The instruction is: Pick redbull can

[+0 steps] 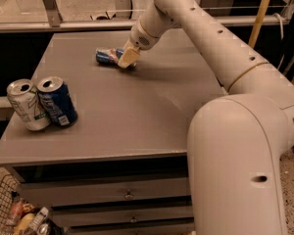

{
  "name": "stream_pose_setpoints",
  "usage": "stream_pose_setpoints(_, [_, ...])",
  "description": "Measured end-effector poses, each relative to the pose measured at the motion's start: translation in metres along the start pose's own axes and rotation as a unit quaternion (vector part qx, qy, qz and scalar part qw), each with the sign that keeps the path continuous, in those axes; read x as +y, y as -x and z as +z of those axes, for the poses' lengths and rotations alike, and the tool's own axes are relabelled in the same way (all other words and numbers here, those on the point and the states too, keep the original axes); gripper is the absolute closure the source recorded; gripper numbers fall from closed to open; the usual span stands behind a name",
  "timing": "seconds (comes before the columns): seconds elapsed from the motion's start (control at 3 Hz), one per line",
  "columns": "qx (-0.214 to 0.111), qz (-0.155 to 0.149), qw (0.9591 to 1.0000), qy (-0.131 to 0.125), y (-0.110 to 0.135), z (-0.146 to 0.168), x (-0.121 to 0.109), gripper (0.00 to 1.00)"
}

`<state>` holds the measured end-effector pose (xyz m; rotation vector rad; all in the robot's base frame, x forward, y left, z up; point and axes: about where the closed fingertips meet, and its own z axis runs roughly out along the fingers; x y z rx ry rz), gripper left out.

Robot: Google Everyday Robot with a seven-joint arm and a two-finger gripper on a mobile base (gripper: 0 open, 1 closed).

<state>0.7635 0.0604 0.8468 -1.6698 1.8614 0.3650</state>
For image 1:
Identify wire basket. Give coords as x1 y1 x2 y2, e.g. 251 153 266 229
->
0 175 52 235

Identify grey drawer cabinet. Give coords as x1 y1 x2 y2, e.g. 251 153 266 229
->
0 28 226 235

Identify red snack bag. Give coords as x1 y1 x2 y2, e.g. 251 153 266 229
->
6 198 34 226

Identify top drawer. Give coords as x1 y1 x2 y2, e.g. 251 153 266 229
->
18 177 190 207

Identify white bottle in basket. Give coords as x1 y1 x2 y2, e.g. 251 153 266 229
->
23 208 49 235

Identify yellow wooden pole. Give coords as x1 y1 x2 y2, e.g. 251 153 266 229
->
248 0 270 48

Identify blue pepsi can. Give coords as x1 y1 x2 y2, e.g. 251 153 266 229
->
37 76 77 127

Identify middle drawer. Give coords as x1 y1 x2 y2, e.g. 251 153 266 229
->
52 203 193 227

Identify metal railing frame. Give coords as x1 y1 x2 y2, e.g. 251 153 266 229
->
0 0 294 33

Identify red bull can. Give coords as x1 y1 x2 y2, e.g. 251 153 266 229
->
95 47 123 65

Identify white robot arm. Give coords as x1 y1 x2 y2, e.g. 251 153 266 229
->
119 0 294 235

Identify drawer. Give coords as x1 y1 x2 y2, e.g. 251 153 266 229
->
52 203 193 227
18 177 190 207
68 219 194 235

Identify bottom drawer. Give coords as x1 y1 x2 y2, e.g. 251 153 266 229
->
68 219 194 235

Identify yellow item in basket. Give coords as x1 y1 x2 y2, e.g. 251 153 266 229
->
14 213 35 235

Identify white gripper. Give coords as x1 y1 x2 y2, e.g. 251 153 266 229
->
118 18 160 69

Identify white green soda can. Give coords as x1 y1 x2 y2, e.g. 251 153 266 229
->
7 79 51 131

